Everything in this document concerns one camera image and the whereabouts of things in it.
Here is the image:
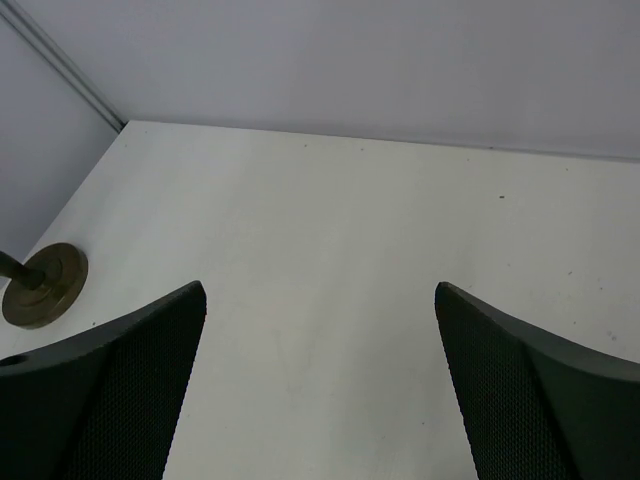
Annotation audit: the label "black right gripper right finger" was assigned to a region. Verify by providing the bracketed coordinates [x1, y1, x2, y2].
[434, 282, 639, 479]

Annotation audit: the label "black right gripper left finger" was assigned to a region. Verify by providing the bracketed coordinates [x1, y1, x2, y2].
[1, 281, 207, 479]

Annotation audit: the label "aluminium left corner post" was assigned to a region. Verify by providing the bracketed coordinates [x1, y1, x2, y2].
[1, 0, 128, 133]

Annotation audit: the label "mannequin head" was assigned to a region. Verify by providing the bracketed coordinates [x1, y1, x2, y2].
[1, 242, 89, 330]

